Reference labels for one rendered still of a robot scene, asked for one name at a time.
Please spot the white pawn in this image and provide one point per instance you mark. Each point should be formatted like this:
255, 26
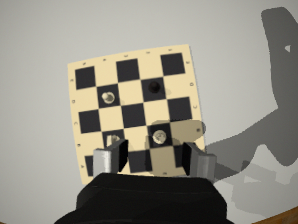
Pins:
108, 97

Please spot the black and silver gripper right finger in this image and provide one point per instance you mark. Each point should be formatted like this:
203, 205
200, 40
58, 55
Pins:
197, 163

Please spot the cream and black chessboard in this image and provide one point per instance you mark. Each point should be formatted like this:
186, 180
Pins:
136, 113

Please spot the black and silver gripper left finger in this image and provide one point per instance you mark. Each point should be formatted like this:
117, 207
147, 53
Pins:
111, 159

